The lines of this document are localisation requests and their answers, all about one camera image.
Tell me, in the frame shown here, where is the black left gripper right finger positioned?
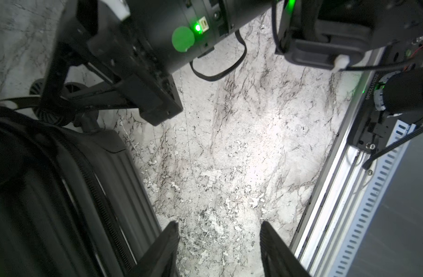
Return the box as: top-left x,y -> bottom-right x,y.
260,221 -> 310,277

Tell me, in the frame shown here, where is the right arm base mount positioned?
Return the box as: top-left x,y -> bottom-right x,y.
347,42 -> 423,154

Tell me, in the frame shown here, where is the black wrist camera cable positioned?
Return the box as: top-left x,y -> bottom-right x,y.
189,29 -> 248,83

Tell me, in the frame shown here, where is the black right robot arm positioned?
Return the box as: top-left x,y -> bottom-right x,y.
37,1 -> 423,126

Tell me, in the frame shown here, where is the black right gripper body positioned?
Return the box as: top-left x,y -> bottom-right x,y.
40,1 -> 183,126

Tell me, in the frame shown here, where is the aluminium front rail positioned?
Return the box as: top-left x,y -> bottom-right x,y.
289,44 -> 423,277

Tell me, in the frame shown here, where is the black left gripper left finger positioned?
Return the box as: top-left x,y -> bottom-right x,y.
128,221 -> 180,277

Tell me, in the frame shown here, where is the black ribbed hard-shell suitcase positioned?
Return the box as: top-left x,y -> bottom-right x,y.
0,107 -> 164,277

